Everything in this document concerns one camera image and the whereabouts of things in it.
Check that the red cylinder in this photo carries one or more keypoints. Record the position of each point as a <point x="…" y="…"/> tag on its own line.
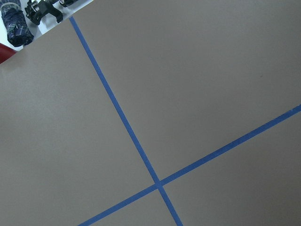
<point x="5" y="53"/>

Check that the black tripod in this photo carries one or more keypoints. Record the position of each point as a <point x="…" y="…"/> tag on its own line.
<point x="36" y="10"/>

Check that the blue plaid cloth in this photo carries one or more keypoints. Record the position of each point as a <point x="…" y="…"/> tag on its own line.
<point x="18" y="33"/>

